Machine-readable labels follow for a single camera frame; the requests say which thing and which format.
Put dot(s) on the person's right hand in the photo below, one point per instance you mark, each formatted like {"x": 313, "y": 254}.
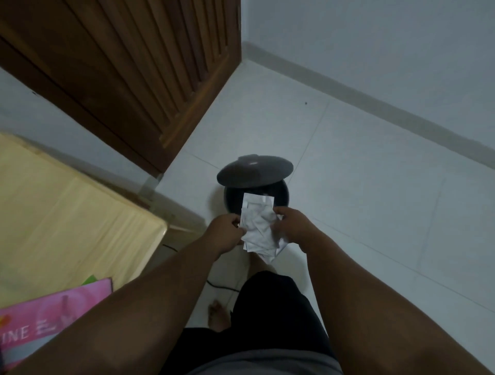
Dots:
{"x": 292, "y": 228}

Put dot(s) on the person's left hand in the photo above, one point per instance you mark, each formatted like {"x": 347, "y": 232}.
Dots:
{"x": 223, "y": 233}

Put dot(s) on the black pedal trash bin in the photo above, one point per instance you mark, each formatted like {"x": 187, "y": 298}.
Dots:
{"x": 253, "y": 181}

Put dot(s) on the person's right forearm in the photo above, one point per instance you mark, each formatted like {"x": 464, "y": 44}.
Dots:
{"x": 386, "y": 309}

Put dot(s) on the person's bare foot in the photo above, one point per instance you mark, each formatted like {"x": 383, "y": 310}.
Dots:
{"x": 218, "y": 316}

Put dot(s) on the pink magazine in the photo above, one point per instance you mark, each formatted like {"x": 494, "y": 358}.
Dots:
{"x": 42, "y": 320}

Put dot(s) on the person's left forearm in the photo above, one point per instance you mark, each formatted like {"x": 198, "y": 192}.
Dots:
{"x": 127, "y": 309}

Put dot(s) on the person's right fingers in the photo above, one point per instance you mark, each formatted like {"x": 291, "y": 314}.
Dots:
{"x": 281, "y": 222}

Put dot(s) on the person's black shorts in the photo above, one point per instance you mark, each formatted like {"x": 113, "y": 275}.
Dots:
{"x": 267, "y": 313}

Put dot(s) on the green paper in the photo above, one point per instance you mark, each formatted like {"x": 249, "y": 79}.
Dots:
{"x": 91, "y": 279}

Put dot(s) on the brown wooden door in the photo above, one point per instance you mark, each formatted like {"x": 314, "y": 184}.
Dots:
{"x": 127, "y": 73}

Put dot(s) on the light wooden table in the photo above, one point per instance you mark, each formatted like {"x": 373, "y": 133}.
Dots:
{"x": 65, "y": 228}

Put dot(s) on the white paper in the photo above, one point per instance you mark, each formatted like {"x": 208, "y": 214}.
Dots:
{"x": 258, "y": 228}

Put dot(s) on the person's grey shirt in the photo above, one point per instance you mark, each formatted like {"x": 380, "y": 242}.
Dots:
{"x": 267, "y": 363}

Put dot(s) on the person's left fingers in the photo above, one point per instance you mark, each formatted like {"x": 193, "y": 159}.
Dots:
{"x": 235, "y": 224}

